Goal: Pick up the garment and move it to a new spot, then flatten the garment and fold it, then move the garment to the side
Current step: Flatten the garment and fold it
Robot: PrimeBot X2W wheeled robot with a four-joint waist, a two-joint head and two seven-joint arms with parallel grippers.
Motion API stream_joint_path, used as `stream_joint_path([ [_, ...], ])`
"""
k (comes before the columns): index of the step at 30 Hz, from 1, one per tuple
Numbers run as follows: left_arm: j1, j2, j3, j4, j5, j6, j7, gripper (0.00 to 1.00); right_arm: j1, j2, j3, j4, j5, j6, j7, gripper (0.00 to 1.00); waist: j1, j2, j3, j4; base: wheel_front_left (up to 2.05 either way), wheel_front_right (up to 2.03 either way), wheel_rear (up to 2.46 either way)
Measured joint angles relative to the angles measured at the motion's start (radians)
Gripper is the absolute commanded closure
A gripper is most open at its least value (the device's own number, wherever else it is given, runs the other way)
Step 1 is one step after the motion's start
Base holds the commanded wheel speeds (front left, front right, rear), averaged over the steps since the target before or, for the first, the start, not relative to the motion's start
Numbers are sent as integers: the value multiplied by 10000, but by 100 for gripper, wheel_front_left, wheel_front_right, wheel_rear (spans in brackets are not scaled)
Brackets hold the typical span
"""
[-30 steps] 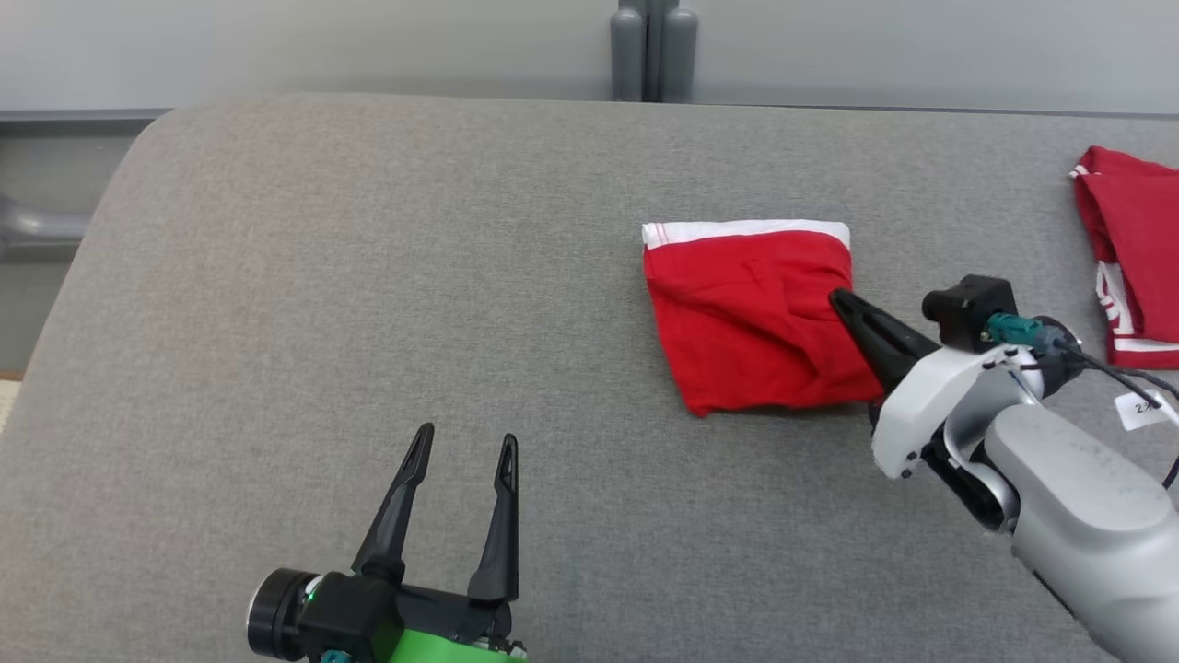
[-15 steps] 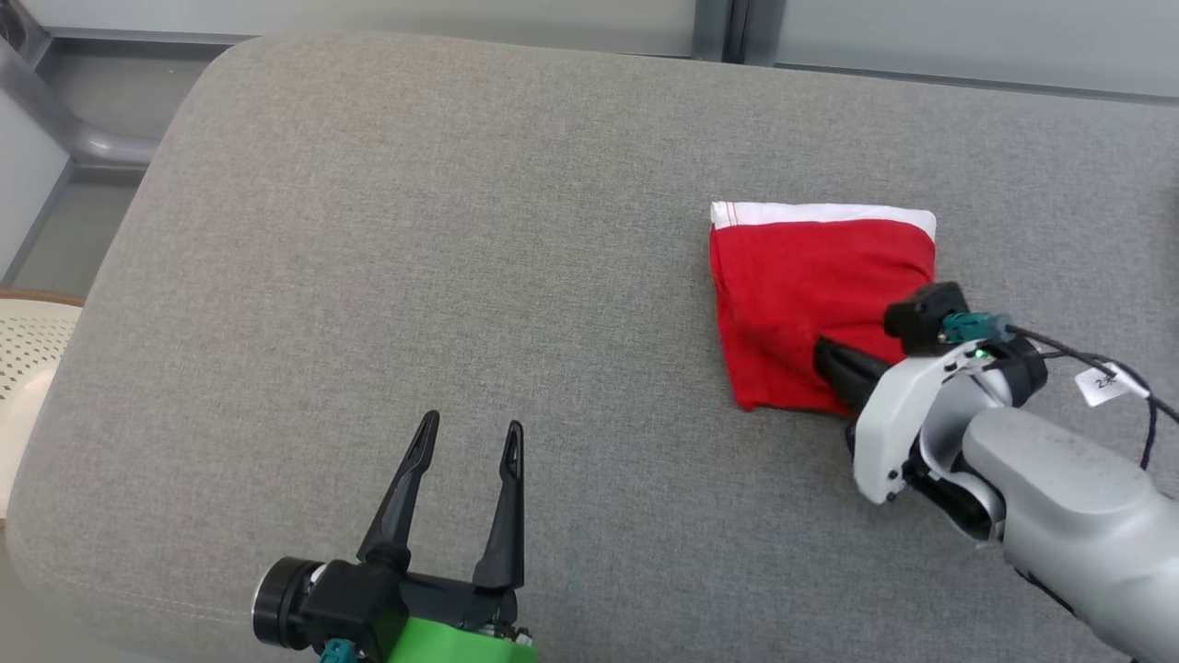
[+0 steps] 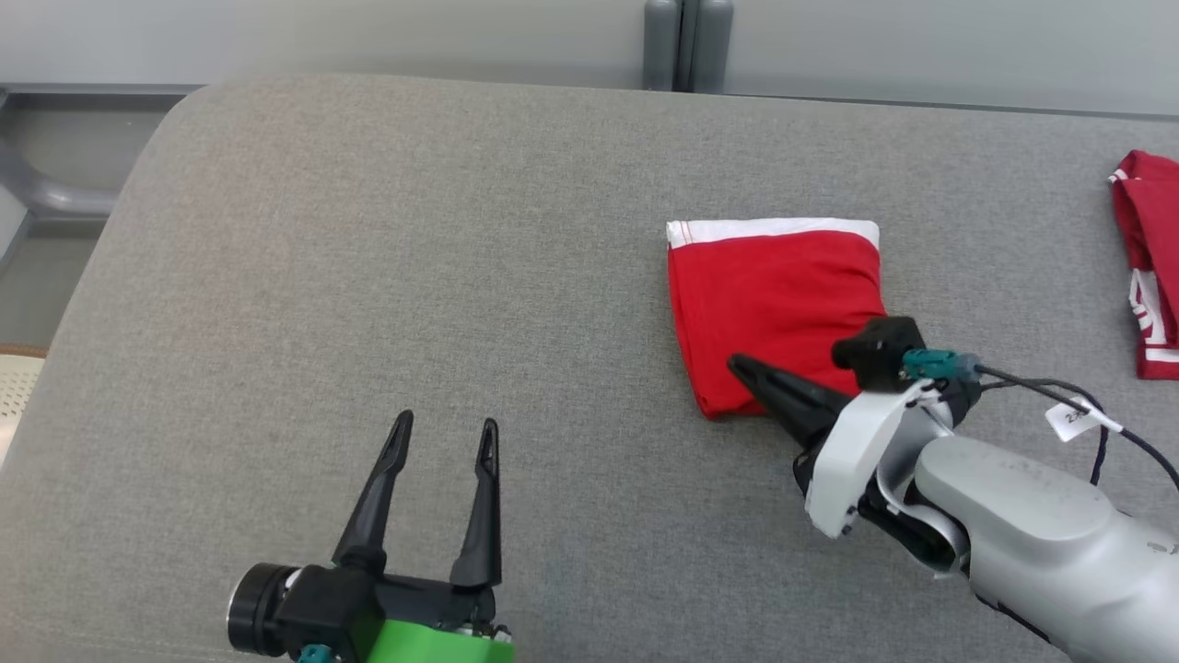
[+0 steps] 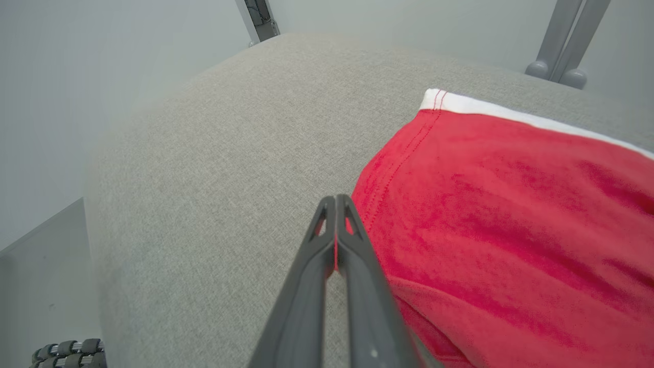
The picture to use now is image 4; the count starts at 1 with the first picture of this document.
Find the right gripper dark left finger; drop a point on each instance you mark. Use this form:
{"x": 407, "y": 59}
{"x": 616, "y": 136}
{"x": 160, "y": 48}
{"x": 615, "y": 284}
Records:
{"x": 301, "y": 306}

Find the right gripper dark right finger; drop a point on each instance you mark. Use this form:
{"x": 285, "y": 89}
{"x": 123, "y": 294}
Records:
{"x": 373, "y": 306}

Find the red and white basketball jersey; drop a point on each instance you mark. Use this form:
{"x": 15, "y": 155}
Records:
{"x": 511, "y": 230}

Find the grey partition corner frame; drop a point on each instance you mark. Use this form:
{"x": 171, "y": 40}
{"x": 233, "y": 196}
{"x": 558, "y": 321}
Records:
{"x": 260, "y": 20}

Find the grey double partition post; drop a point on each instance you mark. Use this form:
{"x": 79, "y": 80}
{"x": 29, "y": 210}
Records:
{"x": 567, "y": 46}

